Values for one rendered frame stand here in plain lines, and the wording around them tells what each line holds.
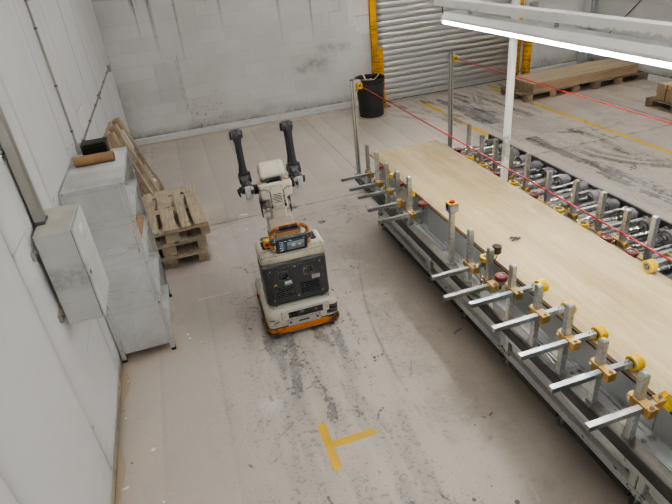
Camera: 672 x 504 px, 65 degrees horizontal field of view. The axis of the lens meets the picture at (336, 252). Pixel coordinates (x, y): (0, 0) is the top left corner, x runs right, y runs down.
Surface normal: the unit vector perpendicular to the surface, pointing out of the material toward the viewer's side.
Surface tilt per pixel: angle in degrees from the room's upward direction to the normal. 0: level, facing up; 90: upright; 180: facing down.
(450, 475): 0
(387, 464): 0
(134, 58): 90
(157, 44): 90
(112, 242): 90
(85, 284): 90
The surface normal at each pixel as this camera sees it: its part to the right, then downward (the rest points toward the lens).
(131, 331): 0.30, 0.45
